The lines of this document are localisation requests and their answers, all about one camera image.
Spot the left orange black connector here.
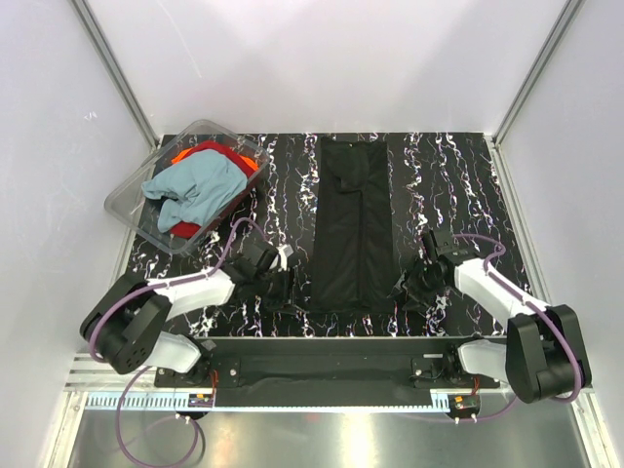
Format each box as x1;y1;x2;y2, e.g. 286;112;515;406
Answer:
187;393;215;408

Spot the aluminium frame post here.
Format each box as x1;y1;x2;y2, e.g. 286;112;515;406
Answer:
491;0;585;147
69;0;160;149

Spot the right orange black connector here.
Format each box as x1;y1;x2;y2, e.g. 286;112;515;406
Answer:
449;395;481;413

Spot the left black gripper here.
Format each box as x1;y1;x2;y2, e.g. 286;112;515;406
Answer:
253;266;309;315

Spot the orange t shirt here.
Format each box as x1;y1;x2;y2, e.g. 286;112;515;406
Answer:
172;149;258;171

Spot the black t shirt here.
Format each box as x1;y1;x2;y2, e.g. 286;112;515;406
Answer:
310;137;399;314

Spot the right aluminium frame post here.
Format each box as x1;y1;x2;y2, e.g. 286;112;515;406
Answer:
491;0;585;147

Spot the red t shirt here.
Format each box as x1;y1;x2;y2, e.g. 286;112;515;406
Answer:
170;140;259;239

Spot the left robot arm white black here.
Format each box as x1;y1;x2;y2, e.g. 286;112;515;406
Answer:
79;241;293;387

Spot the orange black connector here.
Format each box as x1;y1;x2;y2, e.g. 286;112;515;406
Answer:
449;395;481;413
187;393;215;408

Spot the clear plastic bin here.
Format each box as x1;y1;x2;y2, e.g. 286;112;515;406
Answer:
104;120;269;255

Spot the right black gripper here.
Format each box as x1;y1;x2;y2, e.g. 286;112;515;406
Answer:
388;254;447;312

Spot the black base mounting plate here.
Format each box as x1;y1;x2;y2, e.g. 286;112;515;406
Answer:
155;337;500;403

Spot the left aluminium frame post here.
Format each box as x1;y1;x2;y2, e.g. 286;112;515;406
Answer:
69;0;160;149

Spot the aluminium rail crossbar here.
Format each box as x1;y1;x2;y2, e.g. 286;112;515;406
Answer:
65;353;596;391

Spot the white slotted cable duct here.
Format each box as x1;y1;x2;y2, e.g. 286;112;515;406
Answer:
86;391;450;413

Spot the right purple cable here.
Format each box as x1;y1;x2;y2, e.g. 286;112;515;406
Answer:
450;233;586;423

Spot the light blue t shirt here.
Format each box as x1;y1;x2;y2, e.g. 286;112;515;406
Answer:
141;149;248;233

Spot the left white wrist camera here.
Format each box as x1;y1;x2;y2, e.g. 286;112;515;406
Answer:
271;245;293;271

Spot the black marbled table mat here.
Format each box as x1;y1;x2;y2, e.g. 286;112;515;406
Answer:
118;132;531;338

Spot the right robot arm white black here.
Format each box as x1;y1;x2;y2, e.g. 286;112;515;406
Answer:
394;230;592;404

